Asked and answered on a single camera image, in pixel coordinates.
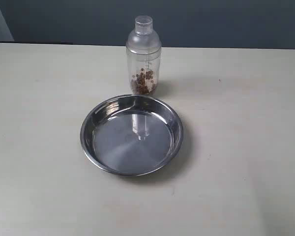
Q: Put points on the clear plastic shaker bottle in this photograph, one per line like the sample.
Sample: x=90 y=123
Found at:
x=143 y=49

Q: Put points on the round stainless steel pan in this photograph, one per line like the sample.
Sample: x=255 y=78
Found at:
x=131 y=135

